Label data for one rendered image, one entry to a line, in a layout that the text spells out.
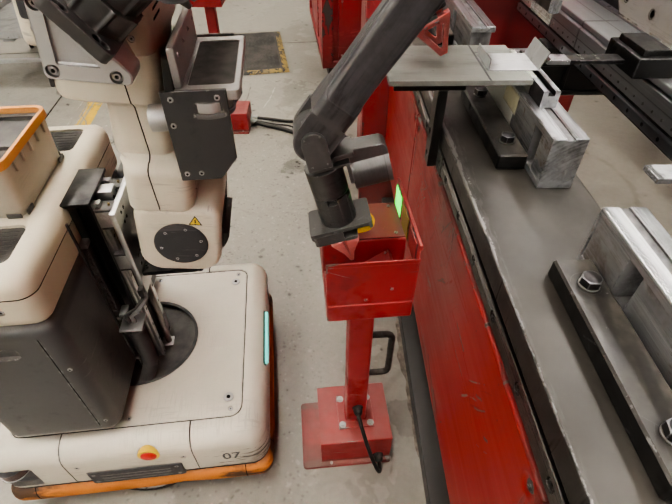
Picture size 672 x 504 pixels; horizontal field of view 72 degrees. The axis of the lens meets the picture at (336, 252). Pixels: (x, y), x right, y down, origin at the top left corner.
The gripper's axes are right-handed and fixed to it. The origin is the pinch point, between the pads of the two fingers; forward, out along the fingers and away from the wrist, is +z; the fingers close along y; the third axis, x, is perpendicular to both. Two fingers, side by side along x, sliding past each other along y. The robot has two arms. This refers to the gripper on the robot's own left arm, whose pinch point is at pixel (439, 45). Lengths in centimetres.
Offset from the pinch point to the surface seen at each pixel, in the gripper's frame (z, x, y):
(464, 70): 5.2, -2.3, -3.7
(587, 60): 16.9, -23.7, -0.5
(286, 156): 68, 90, 130
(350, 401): 62, 54, -29
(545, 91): 11.1, -12.7, -13.1
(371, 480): 84, 60, -41
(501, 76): 8.2, -7.6, -6.6
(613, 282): 18, -7, -50
